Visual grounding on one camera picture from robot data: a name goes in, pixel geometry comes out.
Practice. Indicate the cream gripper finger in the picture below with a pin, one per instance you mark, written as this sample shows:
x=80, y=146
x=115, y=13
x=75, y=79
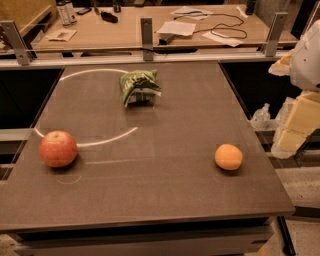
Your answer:
x=297, y=120
x=282, y=66

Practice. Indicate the orange fruit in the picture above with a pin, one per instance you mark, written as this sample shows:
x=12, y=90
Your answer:
x=228, y=157

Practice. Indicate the clear plastic bottle near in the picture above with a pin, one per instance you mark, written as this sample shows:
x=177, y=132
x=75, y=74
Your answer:
x=261, y=117

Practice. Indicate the white paper sheet right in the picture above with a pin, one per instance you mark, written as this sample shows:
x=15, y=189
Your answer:
x=225, y=41

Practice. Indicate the white paper sheet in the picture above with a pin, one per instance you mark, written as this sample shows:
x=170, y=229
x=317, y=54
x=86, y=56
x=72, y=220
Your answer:
x=177, y=28
x=225, y=41
x=190, y=12

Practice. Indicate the white paper sheet back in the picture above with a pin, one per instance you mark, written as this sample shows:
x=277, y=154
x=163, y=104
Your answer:
x=190, y=12

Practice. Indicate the white paper sheet center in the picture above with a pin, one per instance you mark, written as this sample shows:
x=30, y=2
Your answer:
x=177, y=28

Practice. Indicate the crumpled green snack bag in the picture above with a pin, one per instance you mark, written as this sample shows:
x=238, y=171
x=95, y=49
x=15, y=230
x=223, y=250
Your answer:
x=139, y=86

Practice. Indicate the black computer mouse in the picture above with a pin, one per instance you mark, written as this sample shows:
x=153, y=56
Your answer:
x=108, y=17

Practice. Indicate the black phone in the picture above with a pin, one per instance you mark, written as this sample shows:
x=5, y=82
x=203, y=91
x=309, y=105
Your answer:
x=84, y=11

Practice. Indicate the wooden background desk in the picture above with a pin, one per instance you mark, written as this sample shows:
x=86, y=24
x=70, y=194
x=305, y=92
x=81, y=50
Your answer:
x=94, y=33

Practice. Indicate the small paper packet left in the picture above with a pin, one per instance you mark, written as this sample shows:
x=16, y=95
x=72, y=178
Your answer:
x=61, y=35

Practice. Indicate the red apple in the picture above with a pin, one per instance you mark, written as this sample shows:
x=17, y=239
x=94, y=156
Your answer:
x=58, y=149

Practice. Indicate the right metal bracket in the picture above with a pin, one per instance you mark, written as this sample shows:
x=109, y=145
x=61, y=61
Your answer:
x=269, y=48

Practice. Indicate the metal bracket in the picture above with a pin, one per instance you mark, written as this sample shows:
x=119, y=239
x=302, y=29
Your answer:
x=10, y=35
x=269, y=48
x=147, y=38

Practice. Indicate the middle metal bracket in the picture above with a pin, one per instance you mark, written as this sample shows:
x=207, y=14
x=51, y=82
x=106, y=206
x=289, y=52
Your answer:
x=147, y=38

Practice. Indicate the left metal bracket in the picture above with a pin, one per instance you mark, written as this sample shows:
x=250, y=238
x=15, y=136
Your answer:
x=10, y=35

